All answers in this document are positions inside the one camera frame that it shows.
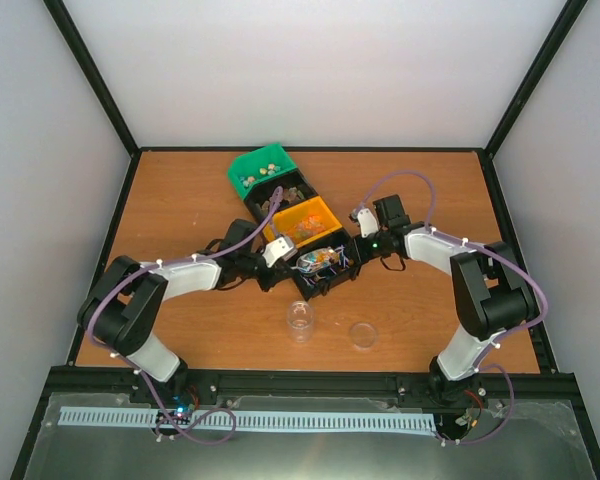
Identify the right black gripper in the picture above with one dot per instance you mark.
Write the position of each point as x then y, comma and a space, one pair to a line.
362, 256

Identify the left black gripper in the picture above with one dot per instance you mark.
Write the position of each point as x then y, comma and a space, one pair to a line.
276, 275

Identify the black bin with lollipops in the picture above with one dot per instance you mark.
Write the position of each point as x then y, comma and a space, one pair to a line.
324, 281

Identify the metal scoop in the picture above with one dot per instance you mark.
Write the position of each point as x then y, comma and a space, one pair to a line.
318, 260

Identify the yellow plastic bin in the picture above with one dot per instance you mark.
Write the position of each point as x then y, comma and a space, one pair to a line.
304, 222

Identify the green plastic bin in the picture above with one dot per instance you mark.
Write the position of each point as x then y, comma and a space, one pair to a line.
253, 168

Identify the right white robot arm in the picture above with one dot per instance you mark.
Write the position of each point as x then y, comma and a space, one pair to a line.
490, 293

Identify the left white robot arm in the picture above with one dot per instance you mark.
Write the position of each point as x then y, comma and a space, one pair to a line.
120, 311

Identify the clear plastic jar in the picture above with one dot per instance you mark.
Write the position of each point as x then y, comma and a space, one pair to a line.
300, 321

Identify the clear jar lid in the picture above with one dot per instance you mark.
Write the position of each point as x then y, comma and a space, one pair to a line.
363, 335

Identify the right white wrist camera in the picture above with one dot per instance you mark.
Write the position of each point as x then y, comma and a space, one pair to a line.
366, 221

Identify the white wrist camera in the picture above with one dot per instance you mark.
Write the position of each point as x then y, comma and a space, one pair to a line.
366, 221
282, 248

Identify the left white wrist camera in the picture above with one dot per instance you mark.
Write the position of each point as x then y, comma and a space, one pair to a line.
282, 248

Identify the black aluminium rail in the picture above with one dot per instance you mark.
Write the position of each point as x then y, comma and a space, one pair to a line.
212, 386

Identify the metal base plate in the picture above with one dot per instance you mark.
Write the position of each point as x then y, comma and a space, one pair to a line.
520, 440

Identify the light blue cable duct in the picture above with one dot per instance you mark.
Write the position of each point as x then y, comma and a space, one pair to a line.
252, 421

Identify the black frame post right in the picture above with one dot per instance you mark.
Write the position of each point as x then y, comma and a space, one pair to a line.
554, 39

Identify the black frame post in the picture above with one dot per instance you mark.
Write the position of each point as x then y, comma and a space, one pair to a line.
78, 48
554, 39

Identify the black frame post left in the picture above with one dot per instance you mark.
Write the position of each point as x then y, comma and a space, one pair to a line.
78, 48

